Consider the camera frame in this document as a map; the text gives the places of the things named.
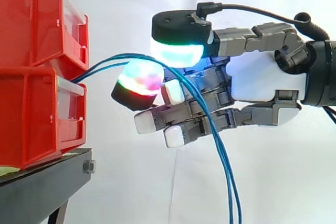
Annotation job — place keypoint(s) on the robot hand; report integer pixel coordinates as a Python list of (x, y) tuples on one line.
[(262, 77)]

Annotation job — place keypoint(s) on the red bin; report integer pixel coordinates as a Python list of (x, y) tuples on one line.
[(39, 16), (34, 119)]

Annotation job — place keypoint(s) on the black stand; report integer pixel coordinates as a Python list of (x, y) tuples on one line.
[(39, 187)]

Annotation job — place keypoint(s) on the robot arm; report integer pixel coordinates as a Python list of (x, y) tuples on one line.
[(320, 73)]

